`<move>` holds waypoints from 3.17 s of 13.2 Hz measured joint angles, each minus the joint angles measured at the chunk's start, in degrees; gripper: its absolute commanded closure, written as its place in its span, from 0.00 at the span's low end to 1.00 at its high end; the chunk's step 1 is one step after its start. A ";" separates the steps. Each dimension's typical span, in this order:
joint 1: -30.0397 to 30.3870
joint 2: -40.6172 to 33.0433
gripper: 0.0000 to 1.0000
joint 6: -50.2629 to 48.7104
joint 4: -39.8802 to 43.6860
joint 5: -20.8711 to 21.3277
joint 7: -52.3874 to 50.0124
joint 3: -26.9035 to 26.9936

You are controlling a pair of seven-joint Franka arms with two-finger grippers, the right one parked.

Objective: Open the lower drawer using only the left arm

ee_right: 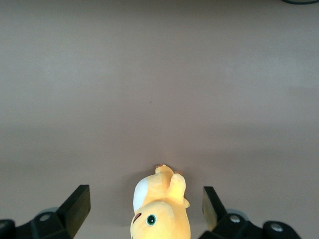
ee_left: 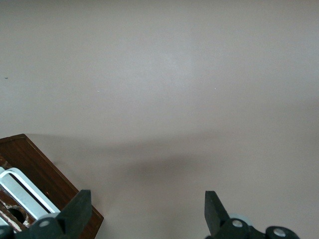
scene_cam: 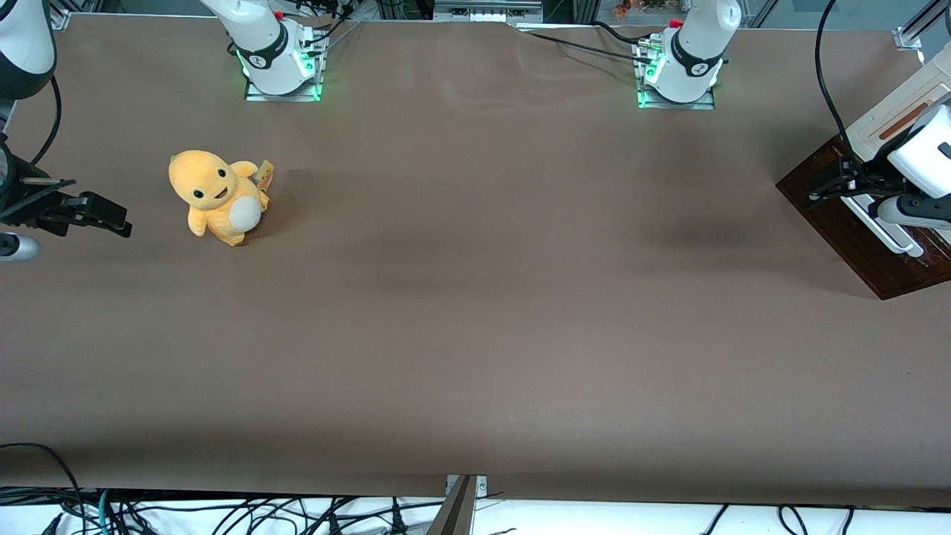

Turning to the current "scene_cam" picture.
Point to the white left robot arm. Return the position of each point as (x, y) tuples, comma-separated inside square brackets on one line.
[(695, 44)]

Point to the yellow plush toy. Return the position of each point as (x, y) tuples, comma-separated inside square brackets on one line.
[(204, 186)]

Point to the grey power strip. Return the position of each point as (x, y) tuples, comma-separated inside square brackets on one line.
[(487, 10)]

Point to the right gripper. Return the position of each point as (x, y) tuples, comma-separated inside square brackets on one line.
[(26, 203)]

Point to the dark brown wooden board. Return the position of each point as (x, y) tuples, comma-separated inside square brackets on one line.
[(854, 245)]

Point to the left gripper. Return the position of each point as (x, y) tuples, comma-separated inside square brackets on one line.
[(866, 180)]

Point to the aluminium profile bar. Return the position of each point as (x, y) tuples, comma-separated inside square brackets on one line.
[(453, 513)]

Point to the brown table cover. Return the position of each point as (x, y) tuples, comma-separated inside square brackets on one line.
[(475, 297)]

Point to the metal corner bracket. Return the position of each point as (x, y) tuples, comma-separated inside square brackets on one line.
[(908, 39), (59, 18)]

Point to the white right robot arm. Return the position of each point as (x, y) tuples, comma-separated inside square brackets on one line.
[(267, 44)]

